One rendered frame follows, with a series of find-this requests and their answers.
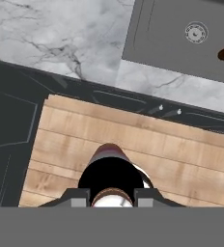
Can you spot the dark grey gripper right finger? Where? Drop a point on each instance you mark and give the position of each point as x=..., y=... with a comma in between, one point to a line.
x=144, y=196

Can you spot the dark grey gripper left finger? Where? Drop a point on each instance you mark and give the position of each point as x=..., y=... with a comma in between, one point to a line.
x=80, y=196

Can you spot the grey sink basin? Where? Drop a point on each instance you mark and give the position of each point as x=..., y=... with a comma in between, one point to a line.
x=168, y=35

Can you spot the black and white round object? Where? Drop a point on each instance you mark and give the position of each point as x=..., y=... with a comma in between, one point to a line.
x=110, y=170

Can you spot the round metal sink drain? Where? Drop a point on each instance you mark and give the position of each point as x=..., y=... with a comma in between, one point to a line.
x=196, y=32

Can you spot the dark grey cupboard door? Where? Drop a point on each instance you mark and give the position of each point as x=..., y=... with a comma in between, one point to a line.
x=213, y=120
x=118, y=97

